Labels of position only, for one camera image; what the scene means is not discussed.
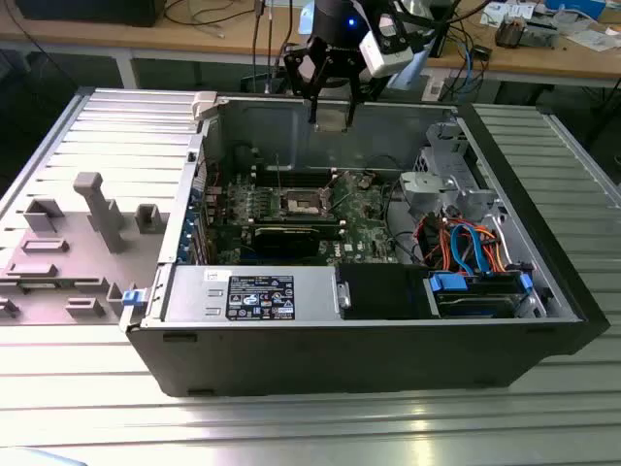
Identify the silver square cpu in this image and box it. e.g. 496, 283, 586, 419
313, 109, 350, 133

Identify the beige case release latch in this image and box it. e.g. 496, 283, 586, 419
191, 91, 218, 121

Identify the silver metal drive cage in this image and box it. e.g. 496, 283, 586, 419
400, 120, 504, 219

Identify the green motherboard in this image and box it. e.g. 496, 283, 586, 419
191, 164, 405, 267

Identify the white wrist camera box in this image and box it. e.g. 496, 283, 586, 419
358, 13, 414, 79

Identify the hard disk in blue carrier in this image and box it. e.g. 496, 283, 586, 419
425, 271, 535, 319

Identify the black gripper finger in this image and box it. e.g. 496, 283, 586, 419
338, 50, 390, 130
283, 38, 337, 125

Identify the graphics card with black shroud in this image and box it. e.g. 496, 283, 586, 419
208, 222, 343, 260

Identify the ram slot with black clips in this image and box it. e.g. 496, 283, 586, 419
255, 170, 335, 178
255, 180, 335, 188

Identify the black and grey pc case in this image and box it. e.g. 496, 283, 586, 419
118, 90, 610, 399

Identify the wooden desk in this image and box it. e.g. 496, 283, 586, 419
0, 0, 621, 91

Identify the grey power supply with label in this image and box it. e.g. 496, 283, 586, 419
164, 265, 341, 324

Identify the blue wire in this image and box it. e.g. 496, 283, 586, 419
449, 223, 489, 277

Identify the orange wire bundle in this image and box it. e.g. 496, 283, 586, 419
414, 216, 509, 273

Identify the metal cpu cooler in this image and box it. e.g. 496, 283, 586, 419
494, 14, 530, 49

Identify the black equipment box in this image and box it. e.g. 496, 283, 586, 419
16, 0, 159, 28

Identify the grey parts rack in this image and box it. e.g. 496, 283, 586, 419
0, 172, 172, 327

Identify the black drive bay cover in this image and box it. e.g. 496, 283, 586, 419
337, 264, 431, 321

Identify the cpu socket with metal frame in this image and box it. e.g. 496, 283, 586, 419
282, 186, 337, 218

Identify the ram slot with white clips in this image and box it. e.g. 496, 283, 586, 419
255, 166, 335, 174
255, 175, 335, 183

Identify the metal cpu socket cover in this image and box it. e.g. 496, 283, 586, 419
325, 168, 353, 193

